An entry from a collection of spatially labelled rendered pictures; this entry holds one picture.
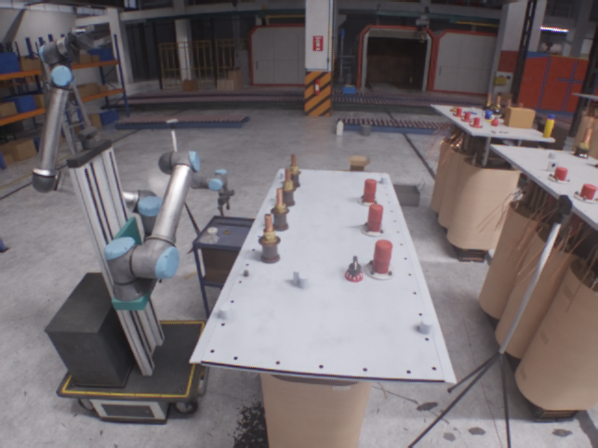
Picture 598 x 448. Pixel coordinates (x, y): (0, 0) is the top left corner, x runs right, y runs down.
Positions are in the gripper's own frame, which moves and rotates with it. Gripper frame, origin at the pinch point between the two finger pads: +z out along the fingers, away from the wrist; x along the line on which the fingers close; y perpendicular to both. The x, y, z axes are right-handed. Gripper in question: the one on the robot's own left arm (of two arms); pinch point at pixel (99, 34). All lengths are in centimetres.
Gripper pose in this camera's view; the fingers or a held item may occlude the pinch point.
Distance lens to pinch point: 194.7
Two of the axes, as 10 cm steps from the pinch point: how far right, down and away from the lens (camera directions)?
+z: 9.8, -1.6, -1.1
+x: 0.9, -1.3, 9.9
